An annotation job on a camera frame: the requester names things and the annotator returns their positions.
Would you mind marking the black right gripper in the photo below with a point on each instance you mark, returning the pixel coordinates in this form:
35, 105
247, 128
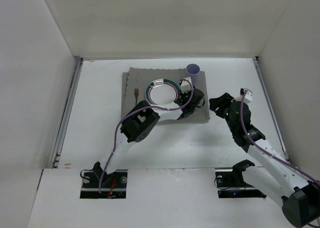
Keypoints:
225, 102

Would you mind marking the right aluminium frame rail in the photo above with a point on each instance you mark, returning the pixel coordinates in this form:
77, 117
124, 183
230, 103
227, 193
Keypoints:
274, 120

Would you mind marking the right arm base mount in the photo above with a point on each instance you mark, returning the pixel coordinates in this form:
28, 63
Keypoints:
230, 186

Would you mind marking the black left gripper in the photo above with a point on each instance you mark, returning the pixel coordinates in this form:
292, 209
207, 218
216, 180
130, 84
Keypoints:
194, 98

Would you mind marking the grey cloth placemat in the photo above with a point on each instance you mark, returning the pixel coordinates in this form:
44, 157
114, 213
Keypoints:
140, 78

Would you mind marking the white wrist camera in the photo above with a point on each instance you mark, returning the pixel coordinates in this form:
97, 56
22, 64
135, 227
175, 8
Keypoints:
186, 84
246, 95

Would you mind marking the white plate with green rim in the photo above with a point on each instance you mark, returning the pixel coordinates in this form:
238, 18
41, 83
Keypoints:
161, 92

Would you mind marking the left aluminium frame rail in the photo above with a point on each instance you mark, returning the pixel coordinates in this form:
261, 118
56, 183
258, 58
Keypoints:
59, 141

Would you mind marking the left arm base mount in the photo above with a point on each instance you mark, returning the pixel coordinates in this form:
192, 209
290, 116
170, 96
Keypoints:
115, 187

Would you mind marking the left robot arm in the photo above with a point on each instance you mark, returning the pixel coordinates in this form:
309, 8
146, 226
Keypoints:
136, 126

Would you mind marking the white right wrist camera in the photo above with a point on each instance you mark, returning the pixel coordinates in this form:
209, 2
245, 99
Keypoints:
246, 95

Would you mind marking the brown wooden fork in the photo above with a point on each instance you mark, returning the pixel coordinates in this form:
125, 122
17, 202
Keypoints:
136, 95

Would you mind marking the aluminium frame rail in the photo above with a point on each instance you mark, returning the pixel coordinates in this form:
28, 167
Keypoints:
59, 141
274, 120

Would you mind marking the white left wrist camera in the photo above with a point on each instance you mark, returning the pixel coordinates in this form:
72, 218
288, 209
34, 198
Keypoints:
186, 84

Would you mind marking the lilac plastic cup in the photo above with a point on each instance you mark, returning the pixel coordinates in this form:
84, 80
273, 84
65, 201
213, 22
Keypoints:
193, 70

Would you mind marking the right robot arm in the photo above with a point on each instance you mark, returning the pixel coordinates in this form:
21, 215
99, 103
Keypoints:
294, 191

